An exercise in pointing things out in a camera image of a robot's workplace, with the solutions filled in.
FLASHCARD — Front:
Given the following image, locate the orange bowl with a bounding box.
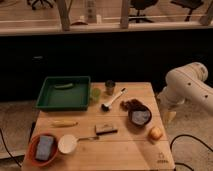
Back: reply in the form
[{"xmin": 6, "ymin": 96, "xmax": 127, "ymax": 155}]
[{"xmin": 27, "ymin": 133, "xmax": 58, "ymax": 167}]

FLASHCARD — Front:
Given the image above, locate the blue sponge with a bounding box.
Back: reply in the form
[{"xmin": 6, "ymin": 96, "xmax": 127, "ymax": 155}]
[{"xmin": 35, "ymin": 135, "xmax": 54, "ymax": 161}]

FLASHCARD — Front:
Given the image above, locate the black cable right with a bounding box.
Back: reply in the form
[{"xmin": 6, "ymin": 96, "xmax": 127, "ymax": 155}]
[{"xmin": 169, "ymin": 133, "xmax": 213, "ymax": 171}]

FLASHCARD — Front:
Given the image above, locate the dark metal cup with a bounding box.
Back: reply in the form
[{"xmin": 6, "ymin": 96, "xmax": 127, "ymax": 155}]
[{"xmin": 105, "ymin": 80, "xmax": 115, "ymax": 95}]

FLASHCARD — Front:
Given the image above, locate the green plastic cup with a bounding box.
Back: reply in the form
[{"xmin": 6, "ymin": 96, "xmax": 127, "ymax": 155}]
[{"xmin": 90, "ymin": 88, "xmax": 101, "ymax": 102}]

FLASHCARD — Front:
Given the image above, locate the black office chair left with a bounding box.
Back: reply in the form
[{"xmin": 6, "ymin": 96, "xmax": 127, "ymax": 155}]
[{"xmin": 26, "ymin": 0, "xmax": 53, "ymax": 10}]

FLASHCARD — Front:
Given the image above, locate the yellow banana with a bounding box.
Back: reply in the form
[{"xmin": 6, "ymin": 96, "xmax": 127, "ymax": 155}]
[{"xmin": 51, "ymin": 120, "xmax": 78, "ymax": 128}]

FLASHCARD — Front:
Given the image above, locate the black cable left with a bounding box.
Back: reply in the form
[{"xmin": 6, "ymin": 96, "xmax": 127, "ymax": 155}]
[{"xmin": 0, "ymin": 127, "xmax": 23, "ymax": 168}]

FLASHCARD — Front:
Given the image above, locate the dark bowl with cloth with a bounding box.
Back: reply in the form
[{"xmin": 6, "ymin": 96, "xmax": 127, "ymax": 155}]
[{"xmin": 128, "ymin": 108, "xmax": 152, "ymax": 127}]

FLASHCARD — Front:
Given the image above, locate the brown cloth lump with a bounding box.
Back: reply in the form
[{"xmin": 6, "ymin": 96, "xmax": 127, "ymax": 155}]
[{"xmin": 120, "ymin": 99, "xmax": 142, "ymax": 111}]

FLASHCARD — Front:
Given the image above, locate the green plastic tray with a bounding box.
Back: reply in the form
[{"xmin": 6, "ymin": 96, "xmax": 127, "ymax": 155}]
[{"xmin": 36, "ymin": 76, "xmax": 90, "ymax": 111}]

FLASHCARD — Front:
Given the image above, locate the yellow round fruit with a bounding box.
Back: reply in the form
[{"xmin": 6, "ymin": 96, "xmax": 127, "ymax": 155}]
[{"xmin": 148, "ymin": 126, "xmax": 163, "ymax": 140}]

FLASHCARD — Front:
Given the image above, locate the black cable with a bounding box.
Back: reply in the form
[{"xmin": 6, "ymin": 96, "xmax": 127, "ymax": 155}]
[
  {"xmin": 0, "ymin": 127, "xmax": 23, "ymax": 168},
  {"xmin": 169, "ymin": 133, "xmax": 213, "ymax": 171}
]

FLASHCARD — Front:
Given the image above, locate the black office chair right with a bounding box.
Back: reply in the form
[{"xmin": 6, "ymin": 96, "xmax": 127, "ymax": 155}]
[{"xmin": 171, "ymin": 0, "xmax": 204, "ymax": 22}]

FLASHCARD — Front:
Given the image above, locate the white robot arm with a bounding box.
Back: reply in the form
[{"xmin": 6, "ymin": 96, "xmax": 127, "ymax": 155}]
[{"xmin": 157, "ymin": 62, "xmax": 213, "ymax": 125}]

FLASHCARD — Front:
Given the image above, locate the black office chair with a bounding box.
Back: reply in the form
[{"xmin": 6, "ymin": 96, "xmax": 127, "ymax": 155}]
[
  {"xmin": 26, "ymin": 0, "xmax": 53, "ymax": 10},
  {"xmin": 129, "ymin": 0, "xmax": 158, "ymax": 23},
  {"xmin": 171, "ymin": 0, "xmax": 204, "ymax": 22}
]

